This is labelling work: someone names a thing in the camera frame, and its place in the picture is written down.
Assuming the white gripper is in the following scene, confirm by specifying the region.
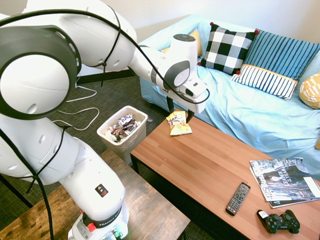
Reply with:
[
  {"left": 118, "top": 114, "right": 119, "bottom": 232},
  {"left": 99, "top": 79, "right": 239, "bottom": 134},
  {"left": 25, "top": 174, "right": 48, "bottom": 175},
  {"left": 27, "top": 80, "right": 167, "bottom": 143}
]
[{"left": 165, "top": 87, "right": 209, "bottom": 124}]

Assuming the yellow chip bag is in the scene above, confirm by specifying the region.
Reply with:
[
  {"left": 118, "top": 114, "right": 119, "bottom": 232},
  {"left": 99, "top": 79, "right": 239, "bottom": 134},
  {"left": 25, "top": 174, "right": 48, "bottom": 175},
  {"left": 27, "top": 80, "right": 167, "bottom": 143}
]
[{"left": 166, "top": 111, "right": 193, "bottom": 137}]

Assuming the white plastic trash bin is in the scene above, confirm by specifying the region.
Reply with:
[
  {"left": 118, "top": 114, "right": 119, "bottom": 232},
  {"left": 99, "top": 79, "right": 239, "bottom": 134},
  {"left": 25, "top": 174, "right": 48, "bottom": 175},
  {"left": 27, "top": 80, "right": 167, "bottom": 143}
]
[{"left": 96, "top": 105, "right": 149, "bottom": 166}]

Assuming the reddish wood coffee table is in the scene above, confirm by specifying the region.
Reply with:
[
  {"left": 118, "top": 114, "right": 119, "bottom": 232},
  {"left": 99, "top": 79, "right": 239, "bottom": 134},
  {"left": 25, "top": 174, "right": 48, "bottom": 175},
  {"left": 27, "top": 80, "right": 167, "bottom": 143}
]
[{"left": 129, "top": 109, "right": 320, "bottom": 240}]

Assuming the hint water bottle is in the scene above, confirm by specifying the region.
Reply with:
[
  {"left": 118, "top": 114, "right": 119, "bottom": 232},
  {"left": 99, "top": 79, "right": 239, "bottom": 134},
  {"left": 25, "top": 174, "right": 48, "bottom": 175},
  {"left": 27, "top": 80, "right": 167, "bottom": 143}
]
[{"left": 117, "top": 113, "right": 135, "bottom": 128}]

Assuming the red snack wrapper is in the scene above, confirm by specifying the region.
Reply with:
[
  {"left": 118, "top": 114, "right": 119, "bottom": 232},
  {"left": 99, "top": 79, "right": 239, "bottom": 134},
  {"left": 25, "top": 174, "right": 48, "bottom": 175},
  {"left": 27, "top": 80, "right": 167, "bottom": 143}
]
[{"left": 111, "top": 125, "right": 127, "bottom": 137}]

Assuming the light blue sofa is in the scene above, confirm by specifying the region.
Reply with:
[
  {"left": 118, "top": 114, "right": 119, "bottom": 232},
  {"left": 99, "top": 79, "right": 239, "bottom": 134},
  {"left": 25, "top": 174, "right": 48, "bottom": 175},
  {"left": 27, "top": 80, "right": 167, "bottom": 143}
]
[{"left": 138, "top": 14, "right": 320, "bottom": 181}]

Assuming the crumpled white paper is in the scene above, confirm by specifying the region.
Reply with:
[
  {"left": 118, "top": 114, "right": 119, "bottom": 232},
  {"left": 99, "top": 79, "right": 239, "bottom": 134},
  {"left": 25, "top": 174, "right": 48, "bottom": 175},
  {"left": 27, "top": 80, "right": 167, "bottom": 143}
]
[{"left": 104, "top": 128, "right": 119, "bottom": 143}]

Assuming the black white checkered pillow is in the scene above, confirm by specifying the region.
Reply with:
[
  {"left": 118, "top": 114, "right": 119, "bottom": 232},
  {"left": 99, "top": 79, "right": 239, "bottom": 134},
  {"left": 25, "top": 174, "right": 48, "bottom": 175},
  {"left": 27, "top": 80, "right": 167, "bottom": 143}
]
[{"left": 197, "top": 21, "right": 260, "bottom": 76}]

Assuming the white navy striped pillow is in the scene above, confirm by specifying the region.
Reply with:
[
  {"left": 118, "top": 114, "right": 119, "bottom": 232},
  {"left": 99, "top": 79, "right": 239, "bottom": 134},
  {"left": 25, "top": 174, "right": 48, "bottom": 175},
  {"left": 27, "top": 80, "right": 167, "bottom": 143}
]
[{"left": 230, "top": 63, "right": 299, "bottom": 102}]

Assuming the rustic brown wood table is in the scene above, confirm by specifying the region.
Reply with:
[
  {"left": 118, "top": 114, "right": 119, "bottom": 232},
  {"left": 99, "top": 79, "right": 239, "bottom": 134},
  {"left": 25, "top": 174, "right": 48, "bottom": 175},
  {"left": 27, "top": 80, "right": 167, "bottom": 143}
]
[{"left": 0, "top": 148, "right": 191, "bottom": 240}]

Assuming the black tv remote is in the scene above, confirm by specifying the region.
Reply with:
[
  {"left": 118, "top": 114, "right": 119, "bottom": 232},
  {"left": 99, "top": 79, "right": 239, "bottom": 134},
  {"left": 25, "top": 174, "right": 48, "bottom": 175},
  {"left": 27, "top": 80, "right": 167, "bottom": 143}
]
[{"left": 225, "top": 181, "right": 251, "bottom": 217}]

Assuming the blue striped pillow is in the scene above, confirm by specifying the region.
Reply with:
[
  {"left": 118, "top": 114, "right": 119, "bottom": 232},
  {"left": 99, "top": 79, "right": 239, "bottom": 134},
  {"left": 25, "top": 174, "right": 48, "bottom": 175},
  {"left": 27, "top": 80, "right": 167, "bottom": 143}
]
[{"left": 243, "top": 29, "right": 320, "bottom": 82}]

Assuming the dark cover business magazine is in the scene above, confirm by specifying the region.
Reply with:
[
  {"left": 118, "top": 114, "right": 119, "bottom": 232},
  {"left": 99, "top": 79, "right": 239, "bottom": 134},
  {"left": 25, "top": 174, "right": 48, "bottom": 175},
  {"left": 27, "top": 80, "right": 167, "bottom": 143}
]
[{"left": 249, "top": 157, "right": 320, "bottom": 202}]

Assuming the yellow patterned bolster pillow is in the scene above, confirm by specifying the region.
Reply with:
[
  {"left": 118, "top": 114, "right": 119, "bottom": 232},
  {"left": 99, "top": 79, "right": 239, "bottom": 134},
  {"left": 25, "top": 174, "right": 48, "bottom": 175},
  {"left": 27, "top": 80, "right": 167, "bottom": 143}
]
[{"left": 299, "top": 72, "right": 320, "bottom": 110}]

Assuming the magazine with white edge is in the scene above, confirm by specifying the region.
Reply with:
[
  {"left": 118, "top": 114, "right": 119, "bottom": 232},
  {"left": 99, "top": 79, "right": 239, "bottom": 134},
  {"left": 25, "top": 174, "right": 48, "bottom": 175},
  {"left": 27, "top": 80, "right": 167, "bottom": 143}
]
[{"left": 249, "top": 167, "right": 320, "bottom": 209}]

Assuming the black game controller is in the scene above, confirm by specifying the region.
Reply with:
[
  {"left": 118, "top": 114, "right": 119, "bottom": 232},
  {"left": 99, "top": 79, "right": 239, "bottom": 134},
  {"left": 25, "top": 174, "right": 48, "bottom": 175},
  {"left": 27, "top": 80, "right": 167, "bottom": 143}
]
[{"left": 256, "top": 209, "right": 301, "bottom": 235}]

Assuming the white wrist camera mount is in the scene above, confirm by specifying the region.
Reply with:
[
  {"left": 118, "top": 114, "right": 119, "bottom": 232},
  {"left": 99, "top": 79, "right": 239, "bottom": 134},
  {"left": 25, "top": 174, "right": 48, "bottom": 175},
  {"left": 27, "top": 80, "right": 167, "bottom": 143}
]
[{"left": 179, "top": 80, "right": 208, "bottom": 99}]

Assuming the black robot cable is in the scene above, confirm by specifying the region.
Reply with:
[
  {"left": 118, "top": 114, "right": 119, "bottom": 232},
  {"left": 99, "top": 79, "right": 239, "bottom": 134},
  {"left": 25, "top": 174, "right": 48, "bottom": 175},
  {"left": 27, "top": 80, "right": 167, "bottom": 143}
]
[{"left": 0, "top": 8, "right": 211, "bottom": 240}]

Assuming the white floor cable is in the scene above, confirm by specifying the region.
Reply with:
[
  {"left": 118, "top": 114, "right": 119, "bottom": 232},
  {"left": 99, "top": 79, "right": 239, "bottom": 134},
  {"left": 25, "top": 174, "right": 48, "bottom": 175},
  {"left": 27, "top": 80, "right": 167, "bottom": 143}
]
[
  {"left": 51, "top": 107, "right": 100, "bottom": 132},
  {"left": 65, "top": 84, "right": 98, "bottom": 104}
]

